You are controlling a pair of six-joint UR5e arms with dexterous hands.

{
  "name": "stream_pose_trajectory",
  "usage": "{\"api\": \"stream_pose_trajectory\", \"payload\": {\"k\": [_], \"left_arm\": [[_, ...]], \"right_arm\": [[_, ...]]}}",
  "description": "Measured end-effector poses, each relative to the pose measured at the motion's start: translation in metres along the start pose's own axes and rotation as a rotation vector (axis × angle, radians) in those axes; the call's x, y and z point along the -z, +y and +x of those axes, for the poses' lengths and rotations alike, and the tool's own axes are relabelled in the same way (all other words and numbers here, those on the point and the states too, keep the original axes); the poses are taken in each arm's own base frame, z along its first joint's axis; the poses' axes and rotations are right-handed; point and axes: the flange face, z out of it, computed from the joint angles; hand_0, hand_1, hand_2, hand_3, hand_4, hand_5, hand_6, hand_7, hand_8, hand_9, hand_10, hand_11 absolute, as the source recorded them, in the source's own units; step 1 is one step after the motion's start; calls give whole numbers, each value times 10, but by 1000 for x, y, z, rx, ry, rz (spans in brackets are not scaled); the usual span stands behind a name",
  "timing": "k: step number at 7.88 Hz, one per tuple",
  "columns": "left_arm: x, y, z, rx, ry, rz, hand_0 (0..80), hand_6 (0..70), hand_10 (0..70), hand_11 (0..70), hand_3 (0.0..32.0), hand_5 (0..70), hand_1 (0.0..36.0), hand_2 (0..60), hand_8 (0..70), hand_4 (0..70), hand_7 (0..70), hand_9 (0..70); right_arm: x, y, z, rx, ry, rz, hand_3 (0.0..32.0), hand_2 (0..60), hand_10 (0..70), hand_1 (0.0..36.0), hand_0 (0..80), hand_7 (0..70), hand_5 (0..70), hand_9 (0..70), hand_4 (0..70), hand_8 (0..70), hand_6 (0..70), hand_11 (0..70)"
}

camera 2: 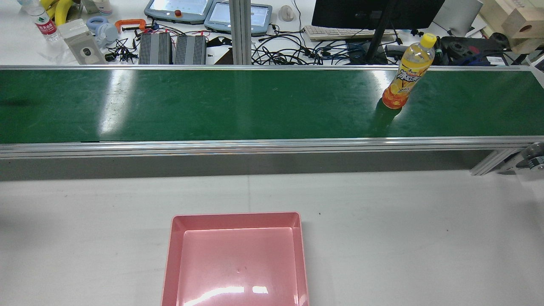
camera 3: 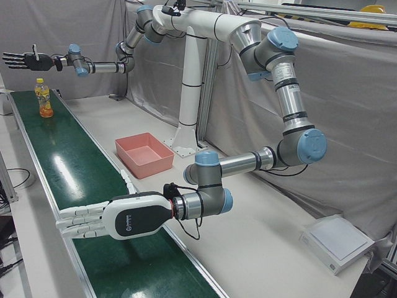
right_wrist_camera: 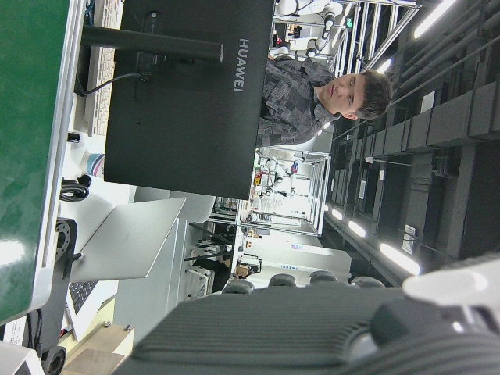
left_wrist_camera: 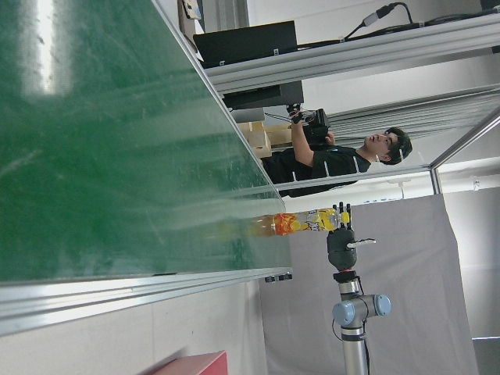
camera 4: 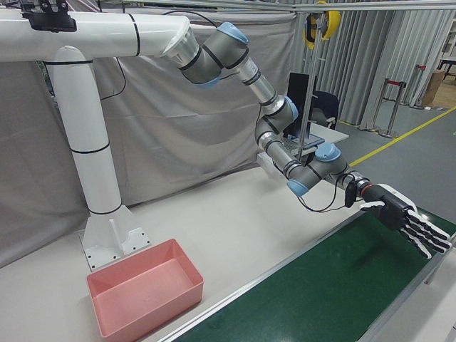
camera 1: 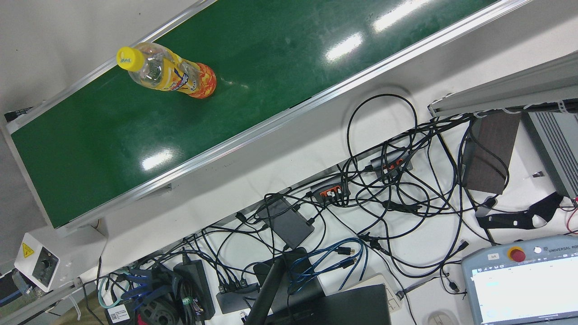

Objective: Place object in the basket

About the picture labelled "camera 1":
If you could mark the orange drink bottle yellow cap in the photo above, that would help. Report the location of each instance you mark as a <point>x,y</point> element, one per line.
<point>180,76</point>

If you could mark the black flat rectangular box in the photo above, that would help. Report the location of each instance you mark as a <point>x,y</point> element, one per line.
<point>289,223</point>

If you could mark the green belt conveyor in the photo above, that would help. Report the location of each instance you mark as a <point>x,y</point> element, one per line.
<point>226,67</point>

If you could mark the black monitor stand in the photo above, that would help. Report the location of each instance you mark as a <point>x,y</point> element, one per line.
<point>266,293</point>

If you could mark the black multiport hub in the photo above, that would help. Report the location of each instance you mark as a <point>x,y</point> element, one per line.
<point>235,300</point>

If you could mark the white keyboard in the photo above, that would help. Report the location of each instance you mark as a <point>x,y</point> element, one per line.
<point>381,280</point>

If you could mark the black monitor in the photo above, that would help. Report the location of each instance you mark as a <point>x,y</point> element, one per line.
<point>343,307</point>

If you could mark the black power adapter brick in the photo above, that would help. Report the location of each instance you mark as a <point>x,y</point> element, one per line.
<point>194,284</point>

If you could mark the dark brown wooden block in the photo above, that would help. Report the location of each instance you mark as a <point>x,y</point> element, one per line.
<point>490,153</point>

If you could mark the grey computer mouse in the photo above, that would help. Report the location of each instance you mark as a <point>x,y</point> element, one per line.
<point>442,319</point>

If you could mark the white conveyor control box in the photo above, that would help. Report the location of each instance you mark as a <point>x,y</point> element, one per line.
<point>67,253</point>

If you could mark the grey robot teach pendant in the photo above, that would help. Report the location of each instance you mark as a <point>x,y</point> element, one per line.
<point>519,293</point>

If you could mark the grey finned power box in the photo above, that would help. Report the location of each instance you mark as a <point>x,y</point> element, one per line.
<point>557,144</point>

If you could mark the aluminium frame post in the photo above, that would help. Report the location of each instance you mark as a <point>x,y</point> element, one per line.
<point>505,90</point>

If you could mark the black curved bracket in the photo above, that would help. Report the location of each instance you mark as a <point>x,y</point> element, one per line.
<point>510,221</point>

